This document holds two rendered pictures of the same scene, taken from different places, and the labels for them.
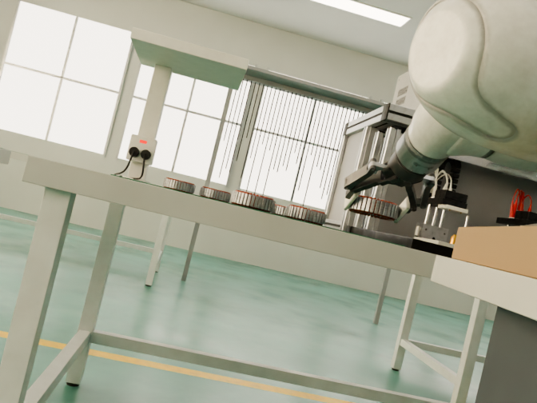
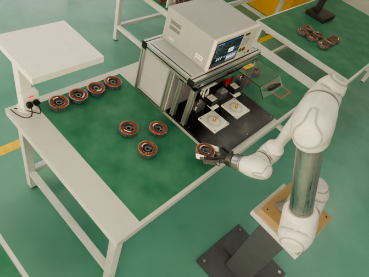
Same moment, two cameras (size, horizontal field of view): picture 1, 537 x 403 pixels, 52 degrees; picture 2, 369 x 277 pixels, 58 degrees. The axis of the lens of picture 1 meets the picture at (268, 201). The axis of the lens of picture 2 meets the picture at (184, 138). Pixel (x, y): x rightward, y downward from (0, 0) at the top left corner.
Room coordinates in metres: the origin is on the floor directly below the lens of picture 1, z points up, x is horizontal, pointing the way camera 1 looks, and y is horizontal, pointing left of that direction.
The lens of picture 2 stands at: (0.54, 0.89, 2.20)
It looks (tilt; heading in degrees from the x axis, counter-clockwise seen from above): 46 degrees down; 307
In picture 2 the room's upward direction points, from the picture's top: 20 degrees clockwise
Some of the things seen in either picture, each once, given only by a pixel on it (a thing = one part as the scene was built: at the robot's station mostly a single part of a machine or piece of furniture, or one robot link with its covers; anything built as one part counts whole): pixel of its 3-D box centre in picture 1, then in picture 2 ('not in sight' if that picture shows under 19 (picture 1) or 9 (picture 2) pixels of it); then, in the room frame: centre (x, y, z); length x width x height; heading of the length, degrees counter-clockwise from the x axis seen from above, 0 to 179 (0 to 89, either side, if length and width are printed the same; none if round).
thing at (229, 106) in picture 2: not in sight; (235, 107); (1.45, -0.72, 0.78); 0.15 x 0.15 x 0.01; 8
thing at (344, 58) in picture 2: not in sight; (320, 56); (1.94, -2.93, 0.38); 1.85 x 1.10 x 0.75; 98
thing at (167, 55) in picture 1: (176, 121); (51, 83); (1.89, 0.37, 0.98); 0.37 x 0.35 x 0.46; 98
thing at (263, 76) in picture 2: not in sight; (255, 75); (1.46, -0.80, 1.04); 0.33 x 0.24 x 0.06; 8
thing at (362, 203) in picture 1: (373, 207); (205, 151); (1.23, -0.23, 0.82); 0.11 x 0.11 x 0.04
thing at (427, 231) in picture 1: (430, 235); (199, 105); (1.56, -0.46, 0.80); 0.08 x 0.05 x 0.06; 98
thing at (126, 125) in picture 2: not in sight; (128, 128); (1.59, 0.05, 0.77); 0.11 x 0.11 x 0.04
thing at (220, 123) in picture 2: (452, 247); (213, 121); (1.42, -0.48, 0.78); 0.15 x 0.15 x 0.01; 8
